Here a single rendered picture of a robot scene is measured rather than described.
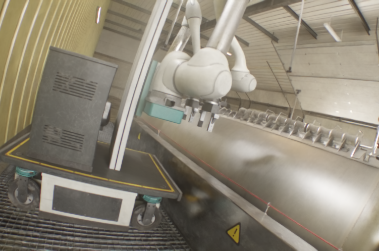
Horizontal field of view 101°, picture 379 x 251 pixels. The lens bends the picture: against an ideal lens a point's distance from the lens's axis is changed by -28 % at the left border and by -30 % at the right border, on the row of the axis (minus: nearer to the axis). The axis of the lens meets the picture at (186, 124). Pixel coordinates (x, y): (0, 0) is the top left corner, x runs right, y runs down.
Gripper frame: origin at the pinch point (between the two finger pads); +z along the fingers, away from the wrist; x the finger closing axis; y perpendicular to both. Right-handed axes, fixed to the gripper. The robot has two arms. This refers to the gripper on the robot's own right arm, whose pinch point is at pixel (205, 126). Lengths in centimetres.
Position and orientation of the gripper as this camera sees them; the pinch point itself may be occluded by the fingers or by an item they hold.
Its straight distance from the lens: 124.9
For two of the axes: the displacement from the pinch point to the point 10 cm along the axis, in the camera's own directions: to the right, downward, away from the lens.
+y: -8.9, -2.4, -3.9
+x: 3.5, 1.8, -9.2
